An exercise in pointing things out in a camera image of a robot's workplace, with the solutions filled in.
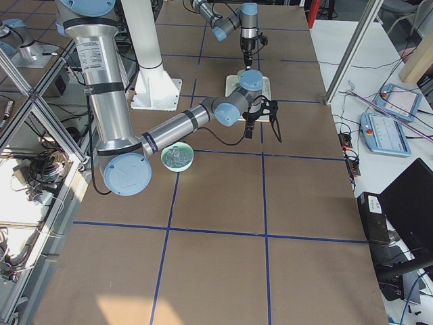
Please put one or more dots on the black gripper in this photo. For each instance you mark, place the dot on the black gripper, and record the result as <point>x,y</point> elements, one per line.
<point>250,116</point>
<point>247,46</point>

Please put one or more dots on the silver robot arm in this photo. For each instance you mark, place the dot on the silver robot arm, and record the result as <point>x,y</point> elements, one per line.
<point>123,156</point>
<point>244,17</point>

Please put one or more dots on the cream bear serving tray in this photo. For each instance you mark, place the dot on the cream bear serving tray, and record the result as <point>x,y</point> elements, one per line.
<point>233,81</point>

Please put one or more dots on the green bowl with ice cubes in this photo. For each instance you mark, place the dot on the green bowl with ice cubes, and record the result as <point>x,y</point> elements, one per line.
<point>178,157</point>

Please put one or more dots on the pink grabber stick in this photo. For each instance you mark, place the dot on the pink grabber stick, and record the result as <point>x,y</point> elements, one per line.
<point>384,112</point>

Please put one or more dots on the blue teach pendant near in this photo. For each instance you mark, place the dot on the blue teach pendant near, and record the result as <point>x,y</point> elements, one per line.
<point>383,135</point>

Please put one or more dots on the blue teach pendant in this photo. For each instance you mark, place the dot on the blue teach pendant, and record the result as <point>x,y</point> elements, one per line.
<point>383,135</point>
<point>399,101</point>

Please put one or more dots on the blue teach pendant far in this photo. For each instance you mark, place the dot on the blue teach pendant far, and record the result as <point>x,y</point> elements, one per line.
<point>399,101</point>

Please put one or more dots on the black laptop computer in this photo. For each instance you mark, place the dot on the black laptop computer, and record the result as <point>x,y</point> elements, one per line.
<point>406,203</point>

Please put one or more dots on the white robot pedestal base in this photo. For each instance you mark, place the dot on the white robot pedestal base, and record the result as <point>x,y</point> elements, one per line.
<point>154,88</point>

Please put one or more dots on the aluminium frame post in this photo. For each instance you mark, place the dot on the aluminium frame post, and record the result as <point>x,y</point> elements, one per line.
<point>367,17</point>

